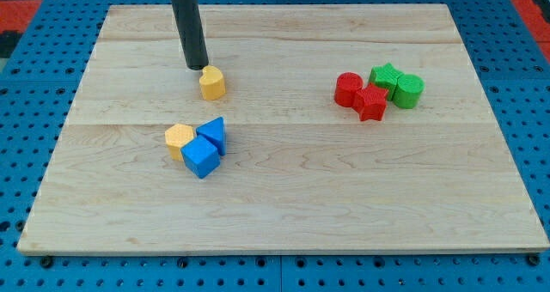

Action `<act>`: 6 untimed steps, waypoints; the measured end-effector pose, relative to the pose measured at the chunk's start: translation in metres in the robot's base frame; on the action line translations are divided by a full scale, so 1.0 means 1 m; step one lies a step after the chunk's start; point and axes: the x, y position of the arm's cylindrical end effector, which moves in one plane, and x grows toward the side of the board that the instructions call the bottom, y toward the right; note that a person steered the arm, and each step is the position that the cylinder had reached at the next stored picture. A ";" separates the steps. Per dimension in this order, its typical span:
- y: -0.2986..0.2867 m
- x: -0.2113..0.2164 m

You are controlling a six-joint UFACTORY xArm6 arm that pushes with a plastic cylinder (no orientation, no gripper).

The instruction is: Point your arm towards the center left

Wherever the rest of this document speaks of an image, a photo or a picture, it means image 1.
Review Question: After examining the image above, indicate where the red cylinder block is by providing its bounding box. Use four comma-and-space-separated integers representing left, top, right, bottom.
334, 72, 364, 107

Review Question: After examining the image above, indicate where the yellow hexagon block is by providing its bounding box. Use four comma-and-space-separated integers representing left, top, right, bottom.
165, 124, 195, 161

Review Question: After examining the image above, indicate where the light wooden board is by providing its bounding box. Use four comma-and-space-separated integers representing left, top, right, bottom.
17, 4, 549, 257

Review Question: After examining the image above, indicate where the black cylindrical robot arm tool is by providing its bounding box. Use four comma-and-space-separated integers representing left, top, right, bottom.
170, 0, 209, 70

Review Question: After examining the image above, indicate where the yellow heart block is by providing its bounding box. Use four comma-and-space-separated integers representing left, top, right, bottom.
199, 65, 226, 100

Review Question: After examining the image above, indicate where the red star block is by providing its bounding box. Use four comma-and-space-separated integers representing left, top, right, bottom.
352, 83, 388, 121

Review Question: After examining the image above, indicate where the blue cube block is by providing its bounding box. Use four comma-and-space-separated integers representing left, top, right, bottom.
180, 136, 221, 179

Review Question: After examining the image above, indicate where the green cylinder block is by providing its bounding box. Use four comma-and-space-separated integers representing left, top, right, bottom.
393, 74, 425, 109

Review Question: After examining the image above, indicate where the blue triangle block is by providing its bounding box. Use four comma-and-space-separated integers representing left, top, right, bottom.
196, 117, 227, 156

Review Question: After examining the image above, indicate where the green star block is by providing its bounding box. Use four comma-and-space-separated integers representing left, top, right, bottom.
369, 63, 404, 100

